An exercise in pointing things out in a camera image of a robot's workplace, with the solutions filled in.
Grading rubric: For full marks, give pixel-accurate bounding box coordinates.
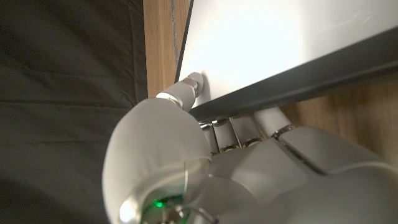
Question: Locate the black backdrop curtain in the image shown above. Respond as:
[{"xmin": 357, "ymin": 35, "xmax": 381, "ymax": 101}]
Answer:
[{"xmin": 0, "ymin": 0, "xmax": 149, "ymax": 224}]

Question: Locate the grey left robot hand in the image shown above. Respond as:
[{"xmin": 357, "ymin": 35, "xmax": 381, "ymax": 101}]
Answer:
[{"xmin": 101, "ymin": 72, "xmax": 398, "ymax": 224}]

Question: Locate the small black-framed whiteboard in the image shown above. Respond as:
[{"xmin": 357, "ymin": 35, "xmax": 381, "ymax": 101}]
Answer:
[{"xmin": 174, "ymin": 0, "xmax": 398, "ymax": 123}]

